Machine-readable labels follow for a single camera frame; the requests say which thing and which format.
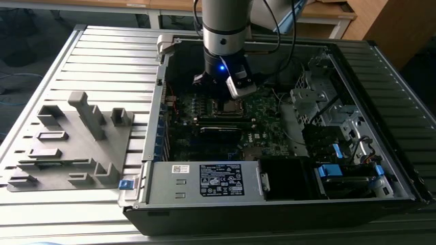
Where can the RAM slot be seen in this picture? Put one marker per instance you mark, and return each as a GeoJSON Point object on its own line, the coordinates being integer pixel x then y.
{"type": "Point", "coordinates": [224, 123]}
{"type": "Point", "coordinates": [221, 118]}

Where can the grey parts rack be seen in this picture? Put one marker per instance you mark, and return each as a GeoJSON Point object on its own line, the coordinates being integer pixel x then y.
{"type": "Point", "coordinates": [77, 153]}

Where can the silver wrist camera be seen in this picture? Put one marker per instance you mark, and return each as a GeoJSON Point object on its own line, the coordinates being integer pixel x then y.
{"type": "Point", "coordinates": [241, 89]}

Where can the wooden cabinet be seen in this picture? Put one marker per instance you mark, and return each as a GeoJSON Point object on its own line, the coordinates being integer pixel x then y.
{"type": "Point", "coordinates": [401, 25]}

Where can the black graphics card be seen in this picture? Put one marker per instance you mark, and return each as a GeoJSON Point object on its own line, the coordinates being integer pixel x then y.
{"type": "Point", "coordinates": [219, 135]}

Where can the black fan shroud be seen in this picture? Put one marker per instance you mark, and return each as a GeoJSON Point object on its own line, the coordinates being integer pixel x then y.
{"type": "Point", "coordinates": [285, 178]}

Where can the blue drive bay tab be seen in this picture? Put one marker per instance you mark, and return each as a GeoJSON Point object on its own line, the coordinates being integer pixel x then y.
{"type": "Point", "coordinates": [336, 151]}

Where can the silver metal drive cage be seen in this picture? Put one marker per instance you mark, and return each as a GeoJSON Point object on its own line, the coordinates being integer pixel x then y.
{"type": "Point", "coordinates": [309, 97]}

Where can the brown chipset heatsink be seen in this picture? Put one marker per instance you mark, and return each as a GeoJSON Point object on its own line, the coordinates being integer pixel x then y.
{"type": "Point", "coordinates": [252, 151]}

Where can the wooden desk white frame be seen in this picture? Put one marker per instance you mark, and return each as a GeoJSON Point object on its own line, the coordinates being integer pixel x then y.
{"type": "Point", "coordinates": [323, 14]}

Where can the green motherboard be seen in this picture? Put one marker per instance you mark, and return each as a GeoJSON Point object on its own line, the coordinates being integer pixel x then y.
{"type": "Point", "coordinates": [268, 127]}

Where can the black open PC case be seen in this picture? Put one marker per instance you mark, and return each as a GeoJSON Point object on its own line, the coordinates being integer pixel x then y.
{"type": "Point", "coordinates": [237, 219]}

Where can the grey power supply unit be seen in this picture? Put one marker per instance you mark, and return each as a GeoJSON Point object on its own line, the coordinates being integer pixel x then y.
{"type": "Point", "coordinates": [169, 194]}

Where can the blue case latch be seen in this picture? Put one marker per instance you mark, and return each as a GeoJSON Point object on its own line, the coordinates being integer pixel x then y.
{"type": "Point", "coordinates": [125, 185]}

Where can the hard disk in blue carrier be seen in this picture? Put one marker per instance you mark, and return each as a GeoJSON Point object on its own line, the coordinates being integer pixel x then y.
{"type": "Point", "coordinates": [328, 171]}

